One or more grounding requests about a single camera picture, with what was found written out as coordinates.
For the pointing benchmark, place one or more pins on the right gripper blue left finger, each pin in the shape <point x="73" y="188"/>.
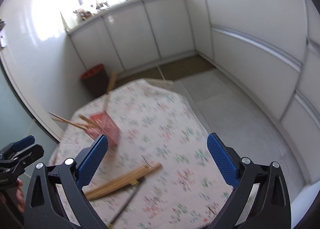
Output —
<point x="89" y="159"/>

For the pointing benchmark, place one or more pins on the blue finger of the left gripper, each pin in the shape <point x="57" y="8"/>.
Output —
<point x="23" y="143"/>

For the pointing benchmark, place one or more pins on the pink perforated utensil basket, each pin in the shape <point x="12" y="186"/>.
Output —
<point x="108" y="128"/>

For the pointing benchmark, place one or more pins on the green floor mat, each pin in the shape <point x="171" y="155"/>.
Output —
<point x="185" y="67"/>
<point x="153" y="73"/>

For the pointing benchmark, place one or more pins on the silver door handle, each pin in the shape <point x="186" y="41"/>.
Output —
<point x="3" y="42"/>

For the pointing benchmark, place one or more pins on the left green floor mat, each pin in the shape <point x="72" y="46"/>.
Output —
<point x="153" y="73"/>

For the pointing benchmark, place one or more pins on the person's left hand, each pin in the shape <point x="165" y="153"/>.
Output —
<point x="19" y="195"/>

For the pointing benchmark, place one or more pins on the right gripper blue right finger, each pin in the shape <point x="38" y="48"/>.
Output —
<point x="224" y="161"/>

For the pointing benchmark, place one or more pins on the white lower kitchen cabinets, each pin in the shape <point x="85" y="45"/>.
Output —
<point x="270" y="48"/>

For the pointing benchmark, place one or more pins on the frosted glass sliding door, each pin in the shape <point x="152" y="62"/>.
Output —
<point x="17" y="123"/>

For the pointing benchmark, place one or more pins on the brown trash bin red liner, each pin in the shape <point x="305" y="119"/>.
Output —
<point x="95" y="80"/>

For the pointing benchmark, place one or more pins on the floral tablecloth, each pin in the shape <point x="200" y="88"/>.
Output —
<point x="158" y="125"/>

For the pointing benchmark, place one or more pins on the black chopstick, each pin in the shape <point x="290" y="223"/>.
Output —
<point x="135" y="188"/>

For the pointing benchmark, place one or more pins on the right green floor mat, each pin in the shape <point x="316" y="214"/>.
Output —
<point x="185" y="67"/>

